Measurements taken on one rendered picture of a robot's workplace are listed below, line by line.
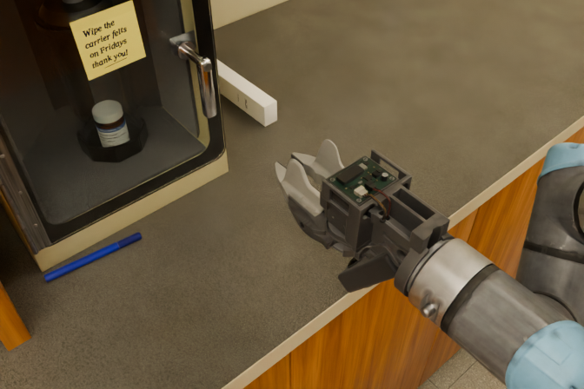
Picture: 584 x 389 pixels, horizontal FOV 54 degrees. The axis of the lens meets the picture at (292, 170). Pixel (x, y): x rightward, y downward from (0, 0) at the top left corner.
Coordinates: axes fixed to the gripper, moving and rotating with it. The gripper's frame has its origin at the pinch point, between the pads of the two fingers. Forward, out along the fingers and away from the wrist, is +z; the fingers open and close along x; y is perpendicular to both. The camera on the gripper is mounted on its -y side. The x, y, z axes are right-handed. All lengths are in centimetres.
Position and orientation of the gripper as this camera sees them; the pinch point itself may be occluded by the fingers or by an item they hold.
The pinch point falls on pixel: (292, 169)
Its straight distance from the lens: 65.3
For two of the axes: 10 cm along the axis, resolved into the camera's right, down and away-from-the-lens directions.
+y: 0.0, -7.2, -6.9
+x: -7.7, 4.5, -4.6
